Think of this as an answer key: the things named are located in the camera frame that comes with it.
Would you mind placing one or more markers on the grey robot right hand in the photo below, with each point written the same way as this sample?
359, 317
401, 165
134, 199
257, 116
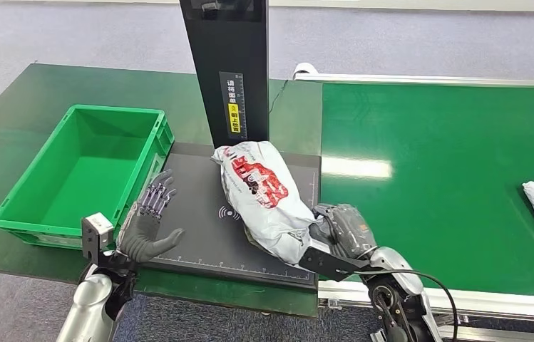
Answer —
349, 231

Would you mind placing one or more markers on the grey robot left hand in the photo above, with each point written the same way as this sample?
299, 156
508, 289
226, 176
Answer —
141, 233

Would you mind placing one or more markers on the white package with red print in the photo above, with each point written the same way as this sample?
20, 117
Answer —
266, 198

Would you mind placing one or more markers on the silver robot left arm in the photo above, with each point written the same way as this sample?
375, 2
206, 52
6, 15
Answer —
89, 302

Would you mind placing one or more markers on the black weighing scale platform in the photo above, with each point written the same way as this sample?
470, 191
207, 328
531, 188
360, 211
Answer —
200, 236

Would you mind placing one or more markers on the green plastic basket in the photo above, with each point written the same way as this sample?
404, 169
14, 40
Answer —
87, 174

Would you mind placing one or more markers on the green conveyor belt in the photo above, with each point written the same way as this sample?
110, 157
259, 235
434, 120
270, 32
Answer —
446, 198

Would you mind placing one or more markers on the black scale column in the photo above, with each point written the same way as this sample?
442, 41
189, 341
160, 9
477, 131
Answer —
229, 52

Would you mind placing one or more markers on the black right wrist camera bracket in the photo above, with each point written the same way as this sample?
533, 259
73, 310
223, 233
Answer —
328, 264

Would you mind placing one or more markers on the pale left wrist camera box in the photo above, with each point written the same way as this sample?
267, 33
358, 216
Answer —
96, 231

